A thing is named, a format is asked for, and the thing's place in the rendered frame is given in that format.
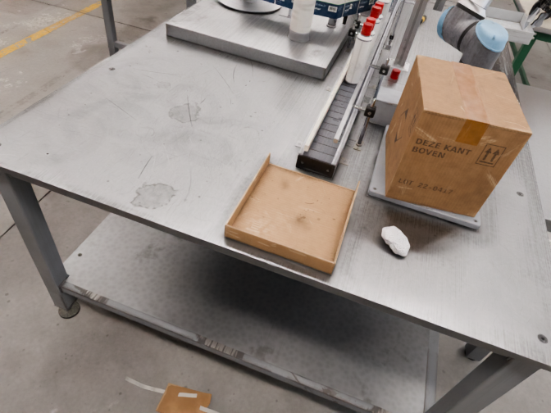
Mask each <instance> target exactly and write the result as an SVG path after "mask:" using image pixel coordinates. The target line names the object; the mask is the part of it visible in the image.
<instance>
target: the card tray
mask: <svg viewBox="0 0 551 413"><path fill-rule="evenodd" d="M270 156H271V153H270V152H269V154H268V155H267V157H266V159H265V161H264V162H263V163H262V165H261V167H260V169H259V170H258V172H257V173H256V175H255V176H254V178H253V180H252V182H251V184H250V185H249V186H248V188H247V190H246V191H245V193H244V195H243V196H242V197H241V199H240V201H239V203H238V205H237V206H236V208H235V209H234V211H233V212H232V214H231V216H230V218H229V219H228V220H227V222H226V223H225V234H224V236H225V237H227V238H231V239H233V240H236V241H239V242H241V243H245V244H248V245H250V246H252V247H256V248H259V249H261V250H263V251H266V252H270V253H272V254H275V255H277V256H282V257H283V258H286V259H289V260H291V261H295V262H297V263H300V264H303V265H305V266H309V267H312V268H314V269H316V270H320V271H323V272H326V273H327V274H330V275H331V274H332V271H333V269H334V267H335V263H336V260H337V257H338V255H339V250H340V247H341V243H342V241H343V238H344V233H345V230H346V227H347V224H348V219H349V217H350V214H351V210H352V208H353V203H354V200H355V197H356V195H357V190H358V187H359V184H360V181H358V184H357V187H356V190H352V189H350V188H345V187H342V186H339V185H337V184H332V183H330V182H327V181H325V180H322V179H317V178H314V177H311V176H309V175H305V174H302V173H299V172H297V171H294V170H290V169H286V168H284V167H281V166H277V165H274V164H271V163H269V162H270Z"/></svg>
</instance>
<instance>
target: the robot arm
mask: <svg viewBox="0 0 551 413"><path fill-rule="evenodd" d="M492 1H493V0H461V1H458V3H457V4H456V6H451V7H448V9H446V10H445V11H444V12H443V13H442V15H441V16H440V18H439V21H438V24H437V34H438V35H439V37H440V38H442V39H443V40H444V41H445V42H446V43H448V44H450V45H451V46H453V47H454V48H456V49H457V50H458V51H459V52H461V53H462V57H461V59H460V61H459V63H463V64H467V65H470V66H474V67H479V68H483V69H486V70H491V69H492V67H493V66H494V63H495V62H496V61H497V59H498V57H499V55H500V53H501V52H502V51H503V49H504V47H505V44H506V42H507V41H508V32H507V31H506V30H505V28H504V27H502V26H501V25H500V24H498V23H497V22H493V21H492V20H485V18H486V15H485V10H486V9H487V8H488V6H489V5H490V4H491V3H492ZM540 8H541V9H542V10H543V11H546V12H541V13H540ZM539 13H540V14H539ZM538 14H539V16H538V18H537V19H536V20H535V17H536V16H537V15H538ZM549 17H551V0H538V1H537V2H536V3H535V4H534V5H533V6H532V8H531V10H530V12H529V14H528V16H527V18H526V21H525V24H524V29H525V28H526V27H527V26H528V25H529V23H530V22H532V21H533V20H534V21H533V23H531V27H532V29H533V28H535V27H540V26H541V25H542V24H543V22H544V20H547V19H548V18H549Z"/></svg>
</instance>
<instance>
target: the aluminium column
mask: <svg viewBox="0 0 551 413"><path fill-rule="evenodd" d="M428 1H429V0H416V1H415V4H414V6H413V9H412V13H411V15H410V18H409V20H408V24H407V27H406V29H405V32H404V34H403V38H402V41H401V43H400V46H399V49H398V52H397V55H396V57H395V60H394V64H393V66H397V67H401V68H403V67H404V65H405V62H406V60H407V58H408V54H409V52H410V49H411V46H412V43H413V40H414V38H415V36H416V33H417V30H418V27H419V25H420V23H421V19H422V17H423V14H424V12H425V9H426V6H427V3H428Z"/></svg>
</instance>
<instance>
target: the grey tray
mask: <svg viewBox="0 0 551 413"><path fill-rule="evenodd" d="M485 15H486V18H485V20H492V21H493V22H497V23H498V24H500V25H501V26H502V27H504V28H505V30H506V31H507V32H508V41H510V42H514V43H523V44H527V45H529V43H530V41H531V39H532V37H533V35H534V30H533V29H532V27H531V24H530V23H529V25H528V26H527V27H526V28H525V29H524V24H525V21H526V18H527V16H526V13H523V12H518V11H509V10H505V9H500V8H496V7H488V8H487V9H486V10H485Z"/></svg>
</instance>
